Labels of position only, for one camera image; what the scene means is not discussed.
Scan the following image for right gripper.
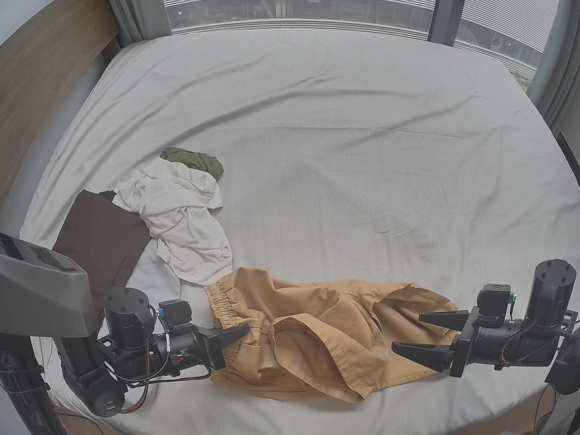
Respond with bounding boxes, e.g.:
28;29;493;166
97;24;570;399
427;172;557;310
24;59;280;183
391;305;527;378

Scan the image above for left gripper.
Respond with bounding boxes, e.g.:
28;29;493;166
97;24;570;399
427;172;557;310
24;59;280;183
168;325;251;371

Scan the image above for tan shorts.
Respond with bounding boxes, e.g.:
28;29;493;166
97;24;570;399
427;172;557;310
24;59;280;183
204;266;459;404

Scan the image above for bed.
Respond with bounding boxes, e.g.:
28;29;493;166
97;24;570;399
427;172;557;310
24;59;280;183
0;0;580;435

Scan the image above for pale grey garment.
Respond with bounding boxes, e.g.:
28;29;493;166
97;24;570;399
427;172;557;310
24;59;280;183
120;238;189;305

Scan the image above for cream garment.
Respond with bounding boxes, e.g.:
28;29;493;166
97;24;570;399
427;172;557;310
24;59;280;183
112;158;235;286

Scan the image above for brown garment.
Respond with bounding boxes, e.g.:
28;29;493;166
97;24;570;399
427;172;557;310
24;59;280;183
52;190;152;330

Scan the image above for olive green garment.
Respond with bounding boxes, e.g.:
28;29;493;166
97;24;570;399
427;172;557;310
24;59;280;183
160;147;225;181

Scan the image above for grey-green curtain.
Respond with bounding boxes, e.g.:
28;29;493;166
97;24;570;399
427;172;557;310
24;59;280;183
526;0;580;128
97;0;173;46

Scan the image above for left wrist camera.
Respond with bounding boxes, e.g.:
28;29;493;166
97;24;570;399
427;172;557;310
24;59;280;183
158;298;195;335

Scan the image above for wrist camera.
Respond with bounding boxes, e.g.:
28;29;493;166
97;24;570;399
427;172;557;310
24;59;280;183
478;283;518;329
158;298;195;335

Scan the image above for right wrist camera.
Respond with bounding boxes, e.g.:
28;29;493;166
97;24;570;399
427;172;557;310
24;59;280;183
478;283;518;329

